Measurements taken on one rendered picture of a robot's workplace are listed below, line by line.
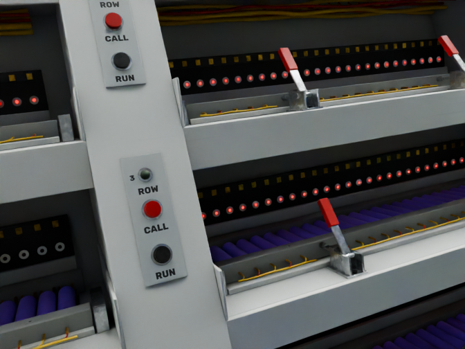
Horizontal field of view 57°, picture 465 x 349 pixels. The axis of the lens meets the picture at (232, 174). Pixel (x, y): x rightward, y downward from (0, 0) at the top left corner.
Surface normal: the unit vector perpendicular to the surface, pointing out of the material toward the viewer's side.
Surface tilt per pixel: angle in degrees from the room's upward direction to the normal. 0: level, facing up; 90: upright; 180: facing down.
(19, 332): 108
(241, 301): 18
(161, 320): 90
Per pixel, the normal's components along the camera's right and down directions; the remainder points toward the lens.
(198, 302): 0.31, -0.20
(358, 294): 0.37, 0.10
